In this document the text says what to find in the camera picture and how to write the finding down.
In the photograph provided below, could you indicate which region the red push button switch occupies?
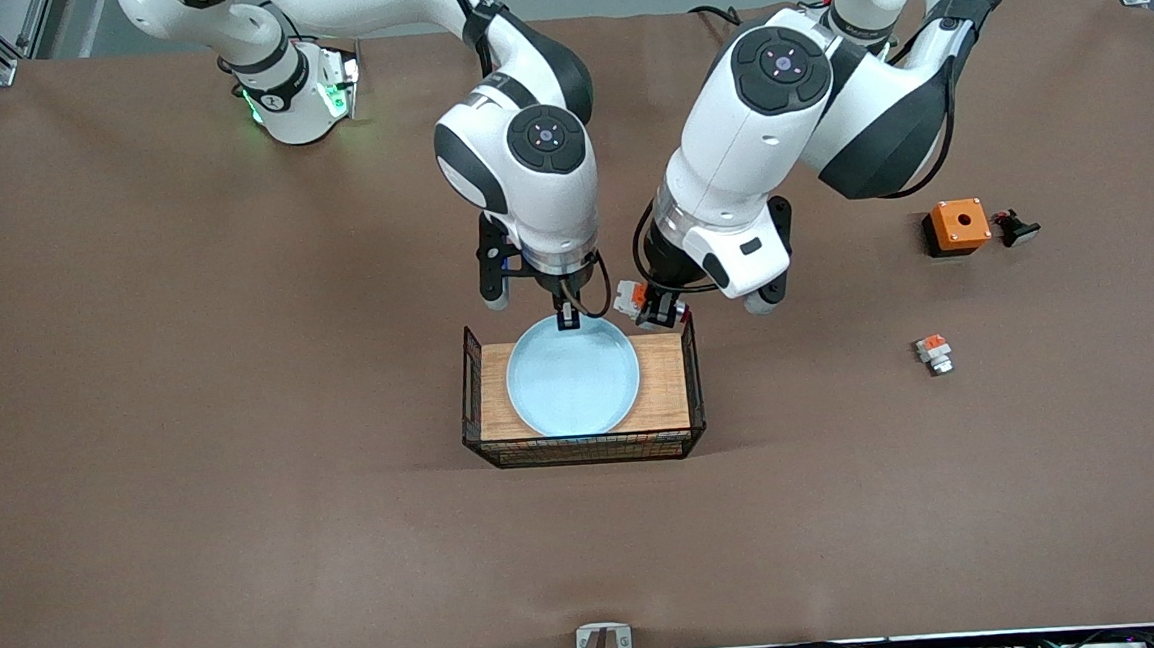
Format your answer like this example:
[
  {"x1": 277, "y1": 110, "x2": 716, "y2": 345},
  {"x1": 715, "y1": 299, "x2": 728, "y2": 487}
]
[{"x1": 611, "y1": 276, "x2": 690, "y2": 335}]

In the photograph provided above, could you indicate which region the light blue round plate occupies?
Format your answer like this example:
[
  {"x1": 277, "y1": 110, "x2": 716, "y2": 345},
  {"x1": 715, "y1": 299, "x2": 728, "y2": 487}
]
[{"x1": 502, "y1": 310, "x2": 645, "y2": 441}]

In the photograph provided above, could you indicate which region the orange white contact block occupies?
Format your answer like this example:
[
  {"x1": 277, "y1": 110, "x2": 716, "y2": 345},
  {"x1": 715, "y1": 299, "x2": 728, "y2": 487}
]
[{"x1": 915, "y1": 333, "x2": 956, "y2": 377}]

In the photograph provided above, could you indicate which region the brown table cloth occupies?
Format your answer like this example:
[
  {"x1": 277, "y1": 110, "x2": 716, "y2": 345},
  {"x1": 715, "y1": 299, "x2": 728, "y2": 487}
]
[{"x1": 0, "y1": 0, "x2": 1154, "y2": 648}]

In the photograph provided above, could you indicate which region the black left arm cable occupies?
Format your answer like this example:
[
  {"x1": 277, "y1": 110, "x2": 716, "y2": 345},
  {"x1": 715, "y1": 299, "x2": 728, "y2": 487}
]
[{"x1": 628, "y1": 195, "x2": 721, "y2": 299}]

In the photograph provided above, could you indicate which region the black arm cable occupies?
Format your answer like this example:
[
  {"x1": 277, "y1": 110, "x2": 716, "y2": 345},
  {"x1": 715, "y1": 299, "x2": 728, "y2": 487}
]
[
  {"x1": 628, "y1": 195, "x2": 721, "y2": 299},
  {"x1": 563, "y1": 248, "x2": 616, "y2": 323}
]

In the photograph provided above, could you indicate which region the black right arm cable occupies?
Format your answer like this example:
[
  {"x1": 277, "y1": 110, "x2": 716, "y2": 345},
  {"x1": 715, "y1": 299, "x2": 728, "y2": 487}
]
[{"x1": 563, "y1": 248, "x2": 616, "y2": 323}]

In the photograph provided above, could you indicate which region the black wire basket wooden base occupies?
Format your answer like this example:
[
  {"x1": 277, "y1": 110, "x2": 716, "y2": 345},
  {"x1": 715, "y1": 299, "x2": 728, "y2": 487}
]
[{"x1": 455, "y1": 310, "x2": 709, "y2": 473}]

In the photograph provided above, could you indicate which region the black base power cable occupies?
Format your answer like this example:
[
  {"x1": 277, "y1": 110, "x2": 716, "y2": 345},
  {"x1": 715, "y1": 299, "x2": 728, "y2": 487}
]
[{"x1": 686, "y1": 2, "x2": 751, "y2": 38}]

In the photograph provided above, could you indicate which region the orange button enclosure box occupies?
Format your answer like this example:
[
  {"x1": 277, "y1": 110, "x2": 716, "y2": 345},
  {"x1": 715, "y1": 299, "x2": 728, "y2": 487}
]
[{"x1": 920, "y1": 197, "x2": 995, "y2": 260}]

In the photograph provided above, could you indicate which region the small black red switch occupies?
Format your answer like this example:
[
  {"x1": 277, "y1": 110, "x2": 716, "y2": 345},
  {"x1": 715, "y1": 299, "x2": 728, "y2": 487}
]
[{"x1": 992, "y1": 207, "x2": 1043, "y2": 249}]

